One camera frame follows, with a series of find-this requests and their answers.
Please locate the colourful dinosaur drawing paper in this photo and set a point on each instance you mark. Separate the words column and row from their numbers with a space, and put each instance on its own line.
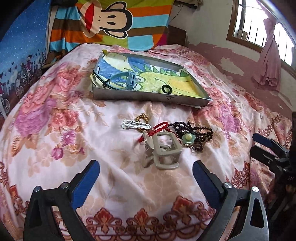
column 156, row 75

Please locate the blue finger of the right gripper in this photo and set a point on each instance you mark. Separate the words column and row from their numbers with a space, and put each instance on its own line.
column 274, row 146
column 276, row 162

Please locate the striped monkey blanket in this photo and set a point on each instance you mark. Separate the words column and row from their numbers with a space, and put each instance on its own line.
column 134, row 25

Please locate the pink window curtain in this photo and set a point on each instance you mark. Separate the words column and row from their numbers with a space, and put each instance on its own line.
column 268, row 70

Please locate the silver metal hair clip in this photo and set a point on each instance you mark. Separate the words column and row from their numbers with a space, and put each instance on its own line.
column 132, row 124

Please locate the beige claw hair clip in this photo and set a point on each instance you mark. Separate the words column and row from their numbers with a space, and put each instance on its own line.
column 164, row 157

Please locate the window with wooden frame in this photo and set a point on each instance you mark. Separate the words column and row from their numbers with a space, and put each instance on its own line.
column 247, row 28

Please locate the grey cardboard tray box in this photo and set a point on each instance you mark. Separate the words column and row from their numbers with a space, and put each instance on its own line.
column 107, row 94

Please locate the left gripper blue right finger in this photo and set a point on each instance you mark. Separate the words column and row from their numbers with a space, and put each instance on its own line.
column 251, row 222

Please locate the floral pink bedspread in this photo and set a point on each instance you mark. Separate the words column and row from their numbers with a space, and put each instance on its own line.
column 57, row 129

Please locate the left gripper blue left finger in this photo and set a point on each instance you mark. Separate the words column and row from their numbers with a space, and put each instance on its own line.
column 40, row 223

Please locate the dark wooden headboard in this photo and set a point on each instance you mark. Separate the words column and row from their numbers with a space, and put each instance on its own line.
column 176, row 36

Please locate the blue bicycle print curtain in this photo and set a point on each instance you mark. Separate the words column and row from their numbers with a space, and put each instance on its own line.
column 23, row 49

